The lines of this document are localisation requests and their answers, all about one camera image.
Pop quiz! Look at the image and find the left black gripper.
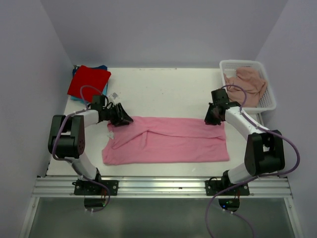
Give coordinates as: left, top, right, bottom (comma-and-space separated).
102, 103, 133, 126

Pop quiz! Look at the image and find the pink t shirt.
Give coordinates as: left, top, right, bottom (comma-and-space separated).
102, 117, 229, 166

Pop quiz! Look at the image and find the beige t shirt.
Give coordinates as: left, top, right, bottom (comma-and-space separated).
223, 67, 267, 108

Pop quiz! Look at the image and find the white plastic basket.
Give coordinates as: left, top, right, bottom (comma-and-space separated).
219, 59, 276, 114

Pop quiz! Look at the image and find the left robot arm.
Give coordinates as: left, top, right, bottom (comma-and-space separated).
48, 95, 133, 196

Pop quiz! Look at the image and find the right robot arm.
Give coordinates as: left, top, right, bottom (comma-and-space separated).
205, 89, 285, 196

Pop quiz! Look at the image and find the teal folded t shirt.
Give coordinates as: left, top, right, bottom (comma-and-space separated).
70, 64, 110, 102

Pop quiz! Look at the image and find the red folded t shirt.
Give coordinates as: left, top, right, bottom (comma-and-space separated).
67, 65, 111, 103

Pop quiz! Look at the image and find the dark blue folded t shirt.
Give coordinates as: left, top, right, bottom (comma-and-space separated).
72, 65, 80, 76

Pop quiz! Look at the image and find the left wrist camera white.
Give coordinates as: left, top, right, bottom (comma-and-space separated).
111, 93, 119, 99

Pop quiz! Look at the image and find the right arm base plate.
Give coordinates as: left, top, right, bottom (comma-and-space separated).
205, 177, 250, 196

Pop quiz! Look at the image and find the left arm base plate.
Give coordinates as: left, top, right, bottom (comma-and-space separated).
72, 178, 118, 196

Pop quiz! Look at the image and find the aluminium mounting rail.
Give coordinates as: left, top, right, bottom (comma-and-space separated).
33, 153, 290, 199

